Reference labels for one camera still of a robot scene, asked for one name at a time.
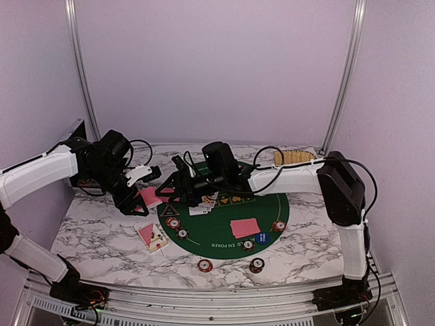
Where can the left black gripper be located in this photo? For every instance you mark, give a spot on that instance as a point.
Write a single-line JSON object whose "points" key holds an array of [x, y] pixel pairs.
{"points": [[126, 207]]}

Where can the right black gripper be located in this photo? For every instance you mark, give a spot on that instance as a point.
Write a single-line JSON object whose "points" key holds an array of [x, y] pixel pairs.
{"points": [[193, 198]]}

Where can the pink playing card deck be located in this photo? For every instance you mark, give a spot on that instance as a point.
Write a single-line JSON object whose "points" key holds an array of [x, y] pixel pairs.
{"points": [[150, 198]]}

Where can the black triangular all-in button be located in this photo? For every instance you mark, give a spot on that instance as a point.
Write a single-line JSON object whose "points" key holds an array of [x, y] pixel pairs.
{"points": [[169, 211]]}

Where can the dark chips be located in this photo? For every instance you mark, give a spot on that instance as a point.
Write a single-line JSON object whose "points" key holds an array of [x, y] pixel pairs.
{"points": [[248, 245], [182, 233]]}

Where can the face-down card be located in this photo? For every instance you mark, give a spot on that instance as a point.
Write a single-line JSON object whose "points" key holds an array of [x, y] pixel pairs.
{"points": [[244, 227]]}

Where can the blue small blind button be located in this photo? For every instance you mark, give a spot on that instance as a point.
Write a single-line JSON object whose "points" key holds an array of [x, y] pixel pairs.
{"points": [[263, 238]]}

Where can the dark red poker chip stack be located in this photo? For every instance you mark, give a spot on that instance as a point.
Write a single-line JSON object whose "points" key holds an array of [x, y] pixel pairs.
{"points": [[256, 265]]}

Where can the nine of spades card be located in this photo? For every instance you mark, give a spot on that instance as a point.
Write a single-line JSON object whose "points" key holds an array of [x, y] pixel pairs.
{"points": [[194, 211]]}

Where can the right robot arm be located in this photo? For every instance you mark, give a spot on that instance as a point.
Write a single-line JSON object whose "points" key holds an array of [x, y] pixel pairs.
{"points": [[257, 193]]}

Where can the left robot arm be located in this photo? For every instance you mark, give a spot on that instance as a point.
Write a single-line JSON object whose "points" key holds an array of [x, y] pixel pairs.
{"points": [[24, 178]]}

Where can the white red card box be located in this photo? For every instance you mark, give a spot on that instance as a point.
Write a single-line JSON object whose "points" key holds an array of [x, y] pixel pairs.
{"points": [[152, 237]]}

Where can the round green poker mat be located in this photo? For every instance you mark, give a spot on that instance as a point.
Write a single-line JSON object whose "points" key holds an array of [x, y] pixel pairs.
{"points": [[210, 235]]}

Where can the aluminium poker chip case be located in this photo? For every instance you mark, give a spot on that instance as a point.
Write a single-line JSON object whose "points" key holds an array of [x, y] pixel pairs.
{"points": [[73, 136]]}

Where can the woven bamboo tray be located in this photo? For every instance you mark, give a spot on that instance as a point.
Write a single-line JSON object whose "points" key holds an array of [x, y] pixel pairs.
{"points": [[294, 156]]}

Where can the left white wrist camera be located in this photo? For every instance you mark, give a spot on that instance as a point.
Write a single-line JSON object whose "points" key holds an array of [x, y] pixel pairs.
{"points": [[143, 173]]}

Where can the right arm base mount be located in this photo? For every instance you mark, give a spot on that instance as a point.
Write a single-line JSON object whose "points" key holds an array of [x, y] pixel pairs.
{"points": [[338, 297]]}

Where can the left aluminium frame post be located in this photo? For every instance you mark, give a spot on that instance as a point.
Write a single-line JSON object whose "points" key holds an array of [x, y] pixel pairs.
{"points": [[73, 26]]}

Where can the aluminium frame post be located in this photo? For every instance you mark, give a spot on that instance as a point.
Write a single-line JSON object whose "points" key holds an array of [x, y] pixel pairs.
{"points": [[350, 63], [73, 26]]}

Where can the front aluminium rail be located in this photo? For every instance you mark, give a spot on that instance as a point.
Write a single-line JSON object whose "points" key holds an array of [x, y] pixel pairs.
{"points": [[276, 305]]}

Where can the right aluminium frame post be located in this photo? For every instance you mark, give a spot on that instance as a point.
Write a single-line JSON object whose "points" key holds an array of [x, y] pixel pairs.
{"points": [[350, 63]]}

